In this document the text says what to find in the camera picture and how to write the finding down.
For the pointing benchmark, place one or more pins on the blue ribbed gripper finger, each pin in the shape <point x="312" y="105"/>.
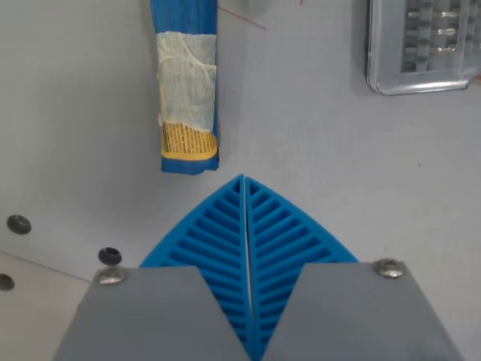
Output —
<point x="285" y="240"/>
<point x="210" y="240"/>

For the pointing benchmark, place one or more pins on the blue bag with tape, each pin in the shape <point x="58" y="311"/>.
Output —
<point x="186" y="75"/>

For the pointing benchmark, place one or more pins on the clear plastic box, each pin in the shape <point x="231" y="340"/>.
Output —
<point x="417" y="45"/>

